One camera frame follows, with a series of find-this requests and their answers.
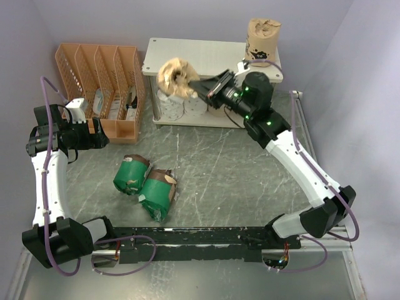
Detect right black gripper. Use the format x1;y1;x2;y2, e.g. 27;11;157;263
188;69;254;119

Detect plain white paper roll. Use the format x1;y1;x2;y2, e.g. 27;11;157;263
183;97;208;118

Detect beige paper roll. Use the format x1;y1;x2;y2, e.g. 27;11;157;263
208;106;226;118

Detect kraft roll with label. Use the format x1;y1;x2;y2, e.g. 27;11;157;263
156;57;200;99

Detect white red-dotted paper roll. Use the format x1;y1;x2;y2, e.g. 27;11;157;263
157;89;184;121

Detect green roll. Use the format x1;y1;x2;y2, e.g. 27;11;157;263
113;154;153;195
138;169;178;223

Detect kraft roll with cartoon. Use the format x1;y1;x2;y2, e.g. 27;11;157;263
245;18;281;67

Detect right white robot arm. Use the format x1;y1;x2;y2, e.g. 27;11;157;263
189;70;356;249

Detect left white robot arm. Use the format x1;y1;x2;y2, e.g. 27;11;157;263
22;98;117;268

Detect white two-tier shelf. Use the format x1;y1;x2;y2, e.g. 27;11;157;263
141;37;284;129

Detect papers in organizer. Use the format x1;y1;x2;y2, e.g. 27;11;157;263
92;86;138;121

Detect orange plastic file organizer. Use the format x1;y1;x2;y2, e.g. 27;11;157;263
55;43;146;144

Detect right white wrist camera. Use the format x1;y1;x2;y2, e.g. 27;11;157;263
235;60;250;77

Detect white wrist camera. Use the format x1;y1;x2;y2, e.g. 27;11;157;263
64;97;88;124
235;60;250;77

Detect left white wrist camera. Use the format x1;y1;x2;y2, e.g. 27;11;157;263
64;97;88;124

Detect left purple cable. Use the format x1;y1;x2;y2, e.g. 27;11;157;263
40;76;157;277

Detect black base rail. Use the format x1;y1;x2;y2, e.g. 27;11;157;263
114;226;301;264

